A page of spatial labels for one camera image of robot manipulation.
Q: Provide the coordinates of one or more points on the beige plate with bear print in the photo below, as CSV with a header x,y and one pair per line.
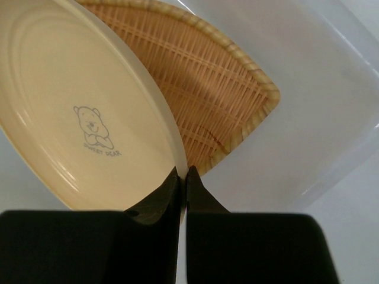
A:
x,y
81,109

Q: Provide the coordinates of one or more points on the translucent white plastic bin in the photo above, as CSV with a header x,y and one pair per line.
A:
x,y
326,69

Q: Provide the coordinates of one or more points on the woven bamboo fan-shaped tray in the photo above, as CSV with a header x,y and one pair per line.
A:
x,y
218,95

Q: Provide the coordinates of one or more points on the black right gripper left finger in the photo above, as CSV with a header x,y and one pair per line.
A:
x,y
138,245

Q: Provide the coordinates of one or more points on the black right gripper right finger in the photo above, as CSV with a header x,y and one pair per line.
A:
x,y
226,247

